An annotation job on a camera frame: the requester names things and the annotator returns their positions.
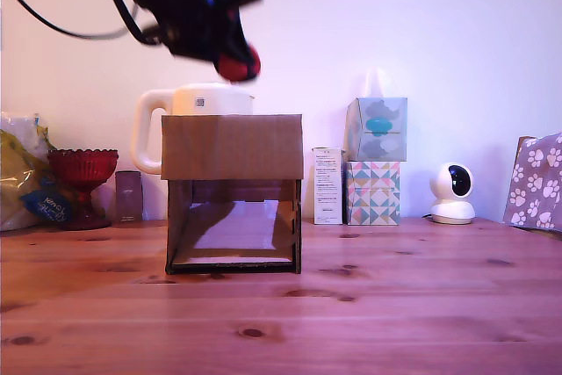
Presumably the red and navy footbag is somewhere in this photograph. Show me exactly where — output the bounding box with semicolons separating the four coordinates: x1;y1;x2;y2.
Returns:
215;43;263;84

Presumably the grey cloud print tissue box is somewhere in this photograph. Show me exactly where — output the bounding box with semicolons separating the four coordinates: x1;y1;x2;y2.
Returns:
344;97;409;163

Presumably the cream electric kettle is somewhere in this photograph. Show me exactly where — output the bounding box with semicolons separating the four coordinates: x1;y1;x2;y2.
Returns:
131;82;258;176

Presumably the yellow and white plastic bag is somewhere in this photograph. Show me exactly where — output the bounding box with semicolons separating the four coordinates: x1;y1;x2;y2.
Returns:
0;111;67;233

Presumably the tall white printed carton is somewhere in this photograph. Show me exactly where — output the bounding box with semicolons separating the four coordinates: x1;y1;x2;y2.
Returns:
312;147;344;226

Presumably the small white round camera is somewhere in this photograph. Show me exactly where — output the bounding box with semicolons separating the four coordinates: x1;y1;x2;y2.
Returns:
429;162;476;225

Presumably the red glass goblet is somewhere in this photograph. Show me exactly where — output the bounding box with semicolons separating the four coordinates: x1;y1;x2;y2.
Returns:
47;148;120;231

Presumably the geometric patterned box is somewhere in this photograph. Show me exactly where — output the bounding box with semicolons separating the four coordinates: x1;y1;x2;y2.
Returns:
345;161;402;226

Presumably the grey paw print cloth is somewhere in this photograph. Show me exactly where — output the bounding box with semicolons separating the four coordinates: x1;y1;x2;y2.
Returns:
502;132;562;234

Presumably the white tissue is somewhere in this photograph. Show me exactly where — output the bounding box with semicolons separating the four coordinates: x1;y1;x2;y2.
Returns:
362;68;387;99

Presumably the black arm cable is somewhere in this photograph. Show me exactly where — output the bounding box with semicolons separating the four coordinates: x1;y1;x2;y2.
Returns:
0;0;148;46

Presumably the cardboard dice tower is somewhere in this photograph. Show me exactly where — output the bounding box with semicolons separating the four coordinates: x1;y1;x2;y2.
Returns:
161;113;306;275

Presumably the small dark grey box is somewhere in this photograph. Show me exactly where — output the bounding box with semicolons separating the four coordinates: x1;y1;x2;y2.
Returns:
115;170;145;224

